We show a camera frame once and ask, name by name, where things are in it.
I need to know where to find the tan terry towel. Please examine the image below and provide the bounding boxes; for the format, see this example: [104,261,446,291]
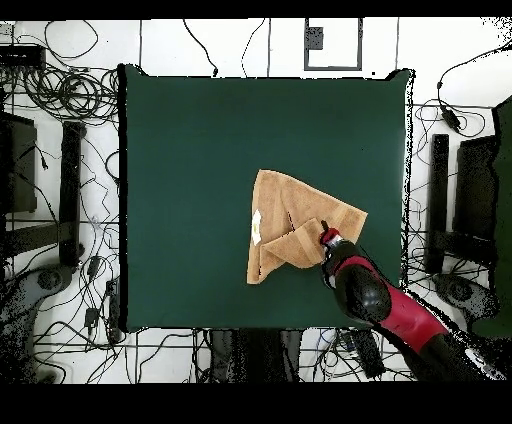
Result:
[246,169,369,286]

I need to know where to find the flat black device box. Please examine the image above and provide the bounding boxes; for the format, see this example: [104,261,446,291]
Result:
[0,44,46,67]

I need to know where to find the long black bar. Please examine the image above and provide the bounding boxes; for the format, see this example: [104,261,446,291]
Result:
[58,120,86,268]
[429,133,450,241]

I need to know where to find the black power strip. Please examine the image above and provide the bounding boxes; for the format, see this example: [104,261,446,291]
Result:
[345,329,386,379]

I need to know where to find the dark stand base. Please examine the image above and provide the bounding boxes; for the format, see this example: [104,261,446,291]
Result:
[433,273,499,321]
[0,263,74,321]

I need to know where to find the large black box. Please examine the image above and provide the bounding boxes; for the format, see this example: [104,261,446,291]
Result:
[0,113,38,214]
[455,135,499,241]

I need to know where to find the black power adapter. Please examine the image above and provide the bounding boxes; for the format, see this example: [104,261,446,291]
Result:
[439,104,462,132]

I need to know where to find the dark green table cloth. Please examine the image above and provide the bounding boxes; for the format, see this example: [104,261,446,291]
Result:
[117,63,415,333]

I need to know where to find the dark green draped cloth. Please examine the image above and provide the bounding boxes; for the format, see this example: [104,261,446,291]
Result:
[471,95,512,339]

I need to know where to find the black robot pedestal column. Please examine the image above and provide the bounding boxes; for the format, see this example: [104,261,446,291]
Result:
[209,329,303,383]

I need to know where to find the thin black cable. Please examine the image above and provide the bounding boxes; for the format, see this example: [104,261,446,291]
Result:
[240,18,266,78]

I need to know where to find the thick black cable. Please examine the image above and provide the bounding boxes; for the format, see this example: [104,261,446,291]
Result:
[182,18,219,77]

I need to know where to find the black cable coil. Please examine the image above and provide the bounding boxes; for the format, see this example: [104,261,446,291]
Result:
[23,65,121,121]

